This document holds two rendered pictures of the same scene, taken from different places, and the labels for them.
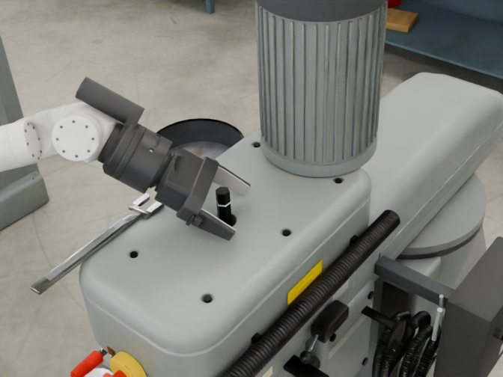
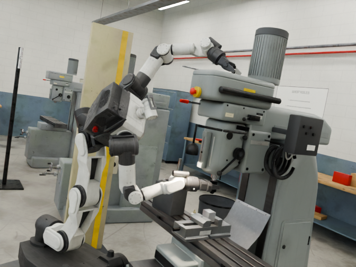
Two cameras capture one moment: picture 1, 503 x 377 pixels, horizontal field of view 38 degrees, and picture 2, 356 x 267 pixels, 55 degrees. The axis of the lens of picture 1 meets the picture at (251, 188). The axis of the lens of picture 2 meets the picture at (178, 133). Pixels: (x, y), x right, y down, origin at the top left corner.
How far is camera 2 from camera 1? 1.53 m
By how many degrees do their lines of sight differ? 37
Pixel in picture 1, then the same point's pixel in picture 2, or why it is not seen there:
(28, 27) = not seen: hidden behind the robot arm
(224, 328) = (226, 74)
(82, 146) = (205, 43)
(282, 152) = (251, 74)
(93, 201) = not seen: hidden behind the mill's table
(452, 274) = (300, 159)
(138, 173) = (215, 53)
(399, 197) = (284, 112)
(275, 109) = (252, 61)
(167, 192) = (221, 59)
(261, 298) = (237, 78)
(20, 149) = (190, 45)
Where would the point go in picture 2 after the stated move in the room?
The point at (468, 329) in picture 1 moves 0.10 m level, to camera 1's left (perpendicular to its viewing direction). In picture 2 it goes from (294, 122) to (275, 118)
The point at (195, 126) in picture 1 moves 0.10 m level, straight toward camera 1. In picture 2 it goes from (220, 199) to (220, 201)
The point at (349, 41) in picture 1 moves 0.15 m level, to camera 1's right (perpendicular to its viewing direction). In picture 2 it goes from (274, 41) to (301, 43)
